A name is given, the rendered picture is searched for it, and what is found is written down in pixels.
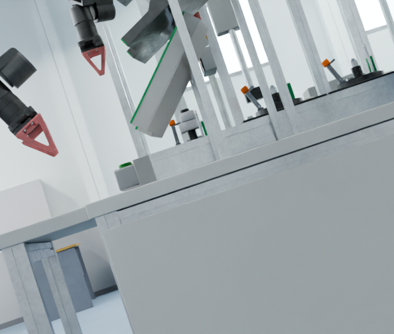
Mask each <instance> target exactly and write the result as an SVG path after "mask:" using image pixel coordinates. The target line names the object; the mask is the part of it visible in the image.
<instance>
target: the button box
mask: <svg viewBox="0 0 394 334"><path fill-rule="evenodd" d="M114 174H115V178H116V180H117V184H118V186H119V190H120V191H123V192H126V191H128V190H132V189H134V188H138V187H140V186H141V185H140V182H139V179H138V176H137V173H136V170H135V167H134V164H132V165H129V166H125V167H122V168H120V169H118V170H115V171H114Z"/></svg>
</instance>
